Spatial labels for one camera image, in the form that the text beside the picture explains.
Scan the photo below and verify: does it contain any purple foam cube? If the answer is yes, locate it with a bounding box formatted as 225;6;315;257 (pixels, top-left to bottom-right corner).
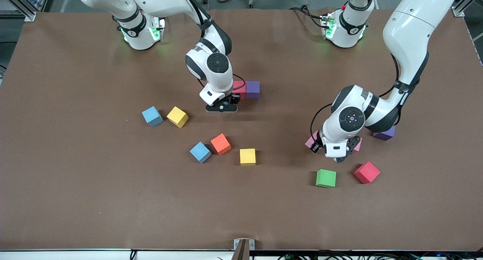
246;81;261;99
373;126;396;141

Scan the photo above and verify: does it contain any aluminium frame profile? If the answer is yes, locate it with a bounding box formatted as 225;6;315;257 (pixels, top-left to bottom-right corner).
452;0;483;18
0;0;57;22

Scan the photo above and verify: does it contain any yellow foam cube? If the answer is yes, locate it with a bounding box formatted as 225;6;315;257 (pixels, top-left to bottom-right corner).
240;148;256;166
166;106;189;128

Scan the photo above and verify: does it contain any black left arm base cable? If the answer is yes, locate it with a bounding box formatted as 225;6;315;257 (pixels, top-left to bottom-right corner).
289;5;325;26

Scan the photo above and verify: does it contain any brown table cover mat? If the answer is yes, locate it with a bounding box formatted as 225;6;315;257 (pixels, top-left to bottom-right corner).
0;8;483;252

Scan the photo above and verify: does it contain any green foam cube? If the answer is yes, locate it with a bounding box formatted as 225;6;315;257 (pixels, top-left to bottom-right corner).
316;169;337;188

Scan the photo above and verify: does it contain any red foam cube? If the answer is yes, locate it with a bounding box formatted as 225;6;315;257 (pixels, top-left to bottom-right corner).
233;81;247;100
354;162;381;184

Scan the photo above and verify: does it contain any orange foam cube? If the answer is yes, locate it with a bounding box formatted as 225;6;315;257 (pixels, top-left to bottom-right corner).
211;134;232;156

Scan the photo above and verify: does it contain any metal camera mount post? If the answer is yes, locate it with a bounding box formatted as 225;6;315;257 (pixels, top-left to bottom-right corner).
231;238;255;260

